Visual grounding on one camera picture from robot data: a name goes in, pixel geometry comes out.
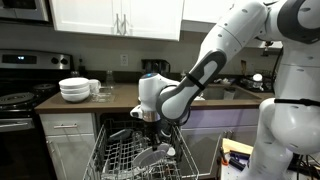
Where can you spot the round white object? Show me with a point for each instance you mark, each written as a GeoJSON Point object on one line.
{"type": "Point", "coordinates": [257, 77]}

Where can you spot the white sink base cabinet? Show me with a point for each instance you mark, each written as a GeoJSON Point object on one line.
{"type": "Point", "coordinates": [213, 133]}

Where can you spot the soap dispenser bottle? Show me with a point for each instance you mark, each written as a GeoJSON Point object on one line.
{"type": "Point", "coordinates": [182, 74]}

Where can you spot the stainless steel microwave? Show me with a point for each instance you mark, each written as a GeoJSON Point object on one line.
{"type": "Point", "coordinates": [23, 8]}

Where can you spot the white lower cabinet door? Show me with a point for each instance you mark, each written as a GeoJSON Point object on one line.
{"type": "Point", "coordinates": [73, 156]}

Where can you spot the stainless steel stove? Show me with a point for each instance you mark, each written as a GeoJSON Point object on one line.
{"type": "Point", "coordinates": [20, 150]}

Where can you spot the white wall outlet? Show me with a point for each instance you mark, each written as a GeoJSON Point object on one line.
{"type": "Point", "coordinates": [124, 60]}

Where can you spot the white cup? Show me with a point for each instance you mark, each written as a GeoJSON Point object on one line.
{"type": "Point", "coordinates": [229, 94]}

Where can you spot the wooden board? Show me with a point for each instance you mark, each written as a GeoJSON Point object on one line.
{"type": "Point", "coordinates": [233, 145]}

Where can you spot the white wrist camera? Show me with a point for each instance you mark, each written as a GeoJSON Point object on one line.
{"type": "Point", "coordinates": [136, 112]}

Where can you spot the tall clear glass jar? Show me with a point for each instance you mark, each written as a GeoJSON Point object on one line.
{"type": "Point", "coordinates": [109, 79]}

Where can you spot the kitchen sink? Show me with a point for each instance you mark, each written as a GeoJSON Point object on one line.
{"type": "Point", "coordinates": [246, 95]}

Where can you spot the dark glass bottle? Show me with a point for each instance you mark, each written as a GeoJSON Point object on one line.
{"type": "Point", "coordinates": [81, 68]}

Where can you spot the white mug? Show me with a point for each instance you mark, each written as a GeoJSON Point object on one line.
{"type": "Point", "coordinates": [94, 86]}

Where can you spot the white upper corner cabinet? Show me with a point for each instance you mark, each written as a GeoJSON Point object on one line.
{"type": "Point", "coordinates": [200, 10]}

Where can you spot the black dish drying rack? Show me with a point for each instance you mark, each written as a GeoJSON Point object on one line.
{"type": "Point", "coordinates": [266, 86]}

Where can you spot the dark plastic container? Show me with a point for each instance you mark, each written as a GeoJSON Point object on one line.
{"type": "Point", "coordinates": [120, 134]}

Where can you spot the white bowl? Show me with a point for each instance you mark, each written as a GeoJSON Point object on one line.
{"type": "Point", "coordinates": [75, 97]}
{"type": "Point", "coordinates": [75, 91]}
{"type": "Point", "coordinates": [74, 82]}

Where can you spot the small glass jar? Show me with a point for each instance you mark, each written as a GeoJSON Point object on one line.
{"type": "Point", "coordinates": [75, 74]}

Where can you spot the black cylinder tool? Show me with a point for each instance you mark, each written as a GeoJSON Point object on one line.
{"type": "Point", "coordinates": [236, 164]}

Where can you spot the white work bench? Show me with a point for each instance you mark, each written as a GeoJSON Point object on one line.
{"type": "Point", "coordinates": [230, 174]}

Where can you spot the clear drinking glass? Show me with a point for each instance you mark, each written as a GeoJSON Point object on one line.
{"type": "Point", "coordinates": [137, 140]}

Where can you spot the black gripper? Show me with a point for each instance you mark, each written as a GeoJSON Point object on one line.
{"type": "Point", "coordinates": [155, 130]}

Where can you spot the white drawer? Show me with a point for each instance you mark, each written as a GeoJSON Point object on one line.
{"type": "Point", "coordinates": [83, 120]}

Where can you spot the clear glass dish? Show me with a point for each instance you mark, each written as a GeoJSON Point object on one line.
{"type": "Point", "coordinates": [103, 96]}

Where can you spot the white dinner plate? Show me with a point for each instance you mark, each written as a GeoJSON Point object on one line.
{"type": "Point", "coordinates": [148, 157]}

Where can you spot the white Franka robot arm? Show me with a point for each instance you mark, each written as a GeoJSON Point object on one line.
{"type": "Point", "coordinates": [293, 116]}

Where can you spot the dark purple tool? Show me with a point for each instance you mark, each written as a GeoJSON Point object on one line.
{"type": "Point", "coordinates": [240, 155]}

